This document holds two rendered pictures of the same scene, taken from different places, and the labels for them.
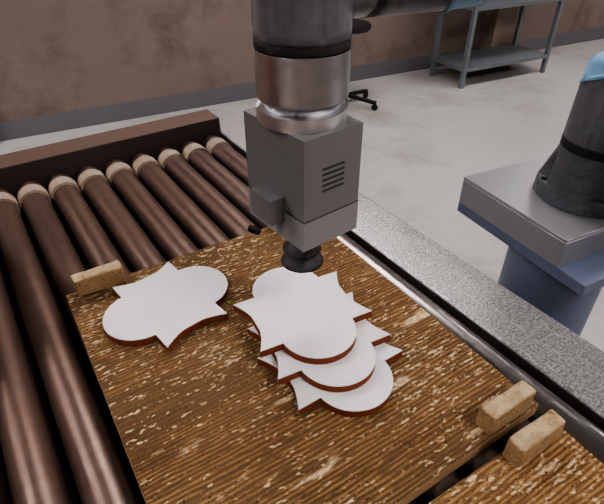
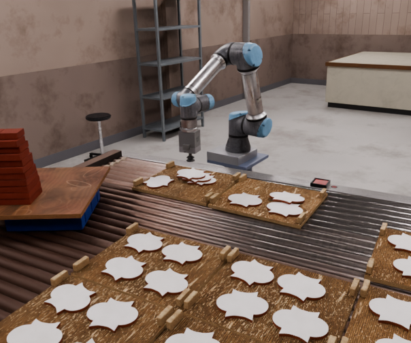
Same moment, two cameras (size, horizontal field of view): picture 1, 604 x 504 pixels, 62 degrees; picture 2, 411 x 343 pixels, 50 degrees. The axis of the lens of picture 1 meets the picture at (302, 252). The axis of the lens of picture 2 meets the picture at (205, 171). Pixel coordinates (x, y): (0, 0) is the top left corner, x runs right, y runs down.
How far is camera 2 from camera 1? 167 cm
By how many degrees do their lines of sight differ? 28
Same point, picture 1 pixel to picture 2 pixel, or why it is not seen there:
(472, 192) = (210, 154)
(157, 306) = (157, 182)
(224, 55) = not seen: hidden behind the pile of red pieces
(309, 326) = (194, 174)
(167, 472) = (184, 196)
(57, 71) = not seen: outside the picture
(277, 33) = (188, 116)
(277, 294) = (184, 173)
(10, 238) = not seen: hidden behind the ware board
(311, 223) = (195, 148)
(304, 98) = (192, 126)
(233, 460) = (194, 192)
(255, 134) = (182, 135)
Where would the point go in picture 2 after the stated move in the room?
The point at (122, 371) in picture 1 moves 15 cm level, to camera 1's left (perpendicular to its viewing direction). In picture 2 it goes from (160, 190) to (129, 197)
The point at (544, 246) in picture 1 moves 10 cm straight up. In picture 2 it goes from (233, 161) to (233, 145)
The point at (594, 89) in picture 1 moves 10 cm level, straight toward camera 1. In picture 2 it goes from (232, 121) to (232, 125)
